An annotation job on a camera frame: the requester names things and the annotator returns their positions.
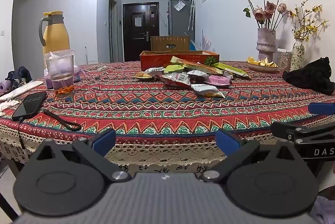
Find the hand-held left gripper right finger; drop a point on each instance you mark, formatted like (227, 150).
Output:
(227, 141)

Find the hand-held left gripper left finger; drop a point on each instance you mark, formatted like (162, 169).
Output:
(104, 140)

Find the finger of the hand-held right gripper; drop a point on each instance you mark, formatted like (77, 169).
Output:
(322, 108)
(285, 129)

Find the white orange-print snack packet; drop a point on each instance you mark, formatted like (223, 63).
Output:
(143, 76)
(206, 90)

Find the long green snack packet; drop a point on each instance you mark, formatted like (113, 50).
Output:
(233, 70)
(174, 68)

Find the silver striped snack packet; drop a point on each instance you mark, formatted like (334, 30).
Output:
(175, 80)

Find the large yellow orange-print packet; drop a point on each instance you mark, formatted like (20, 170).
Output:
(193, 65)

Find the red cardboard box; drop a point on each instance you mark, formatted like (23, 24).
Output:
(154, 59)

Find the black cloth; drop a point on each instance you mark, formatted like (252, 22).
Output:
(311, 77)

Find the floral ceramic vase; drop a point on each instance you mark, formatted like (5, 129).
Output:
(297, 55)

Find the person's lilac clothing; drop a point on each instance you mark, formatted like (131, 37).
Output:
(324, 211)

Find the glass jar white lid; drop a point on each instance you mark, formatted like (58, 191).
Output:
(284, 61)

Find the shallow round dish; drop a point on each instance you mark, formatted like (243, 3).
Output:
(261, 68)

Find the purple tissue pack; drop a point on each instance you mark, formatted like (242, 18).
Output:
(78, 76)

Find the glass cup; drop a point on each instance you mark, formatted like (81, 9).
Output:
(60, 74)

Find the yellow flower branches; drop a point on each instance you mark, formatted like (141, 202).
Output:
(305, 27)

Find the black smartphone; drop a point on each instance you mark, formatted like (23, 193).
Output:
(28, 106)

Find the pink textured vase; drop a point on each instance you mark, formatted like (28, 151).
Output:
(266, 43)

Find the white mop pole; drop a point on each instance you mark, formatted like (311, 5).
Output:
(85, 55)

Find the long white paper bundle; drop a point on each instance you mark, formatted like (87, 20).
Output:
(21, 90)

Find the crumpled white tissue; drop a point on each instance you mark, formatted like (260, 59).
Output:
(7, 107)

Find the blue plastic object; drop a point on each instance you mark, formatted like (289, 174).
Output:
(193, 44)

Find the dark blue jacket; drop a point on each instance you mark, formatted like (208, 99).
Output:
(19, 74)

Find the dark entrance door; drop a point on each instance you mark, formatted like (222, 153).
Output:
(140, 35)

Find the dried pink roses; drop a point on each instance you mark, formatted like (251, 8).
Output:
(269, 8)

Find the purple yoga mat roll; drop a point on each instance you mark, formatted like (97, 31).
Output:
(5, 86)

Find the wooden chair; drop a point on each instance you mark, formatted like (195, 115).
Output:
(170, 42)

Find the yellow thermos jug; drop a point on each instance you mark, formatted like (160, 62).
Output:
(56, 35)

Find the grey refrigerator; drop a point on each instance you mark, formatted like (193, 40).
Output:
(180, 22)

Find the folded hanging umbrella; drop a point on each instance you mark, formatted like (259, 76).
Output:
(191, 14)

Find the clear plastic bag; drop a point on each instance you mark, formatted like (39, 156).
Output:
(179, 6)

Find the lilac wall decoration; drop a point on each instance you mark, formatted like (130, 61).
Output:
(205, 42)

